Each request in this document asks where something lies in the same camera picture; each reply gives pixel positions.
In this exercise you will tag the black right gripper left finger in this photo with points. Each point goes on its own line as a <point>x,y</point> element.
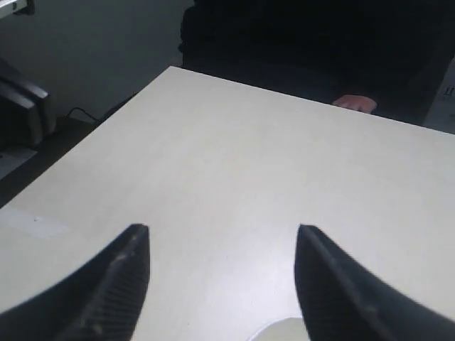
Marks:
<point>102,300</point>

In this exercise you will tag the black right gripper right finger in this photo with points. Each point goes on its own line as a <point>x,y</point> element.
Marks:
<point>341,300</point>

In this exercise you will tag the white paper cup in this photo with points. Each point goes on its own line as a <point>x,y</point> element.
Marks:
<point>288,329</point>

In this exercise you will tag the person's hand behind table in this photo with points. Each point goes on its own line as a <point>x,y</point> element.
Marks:
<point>356,103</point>

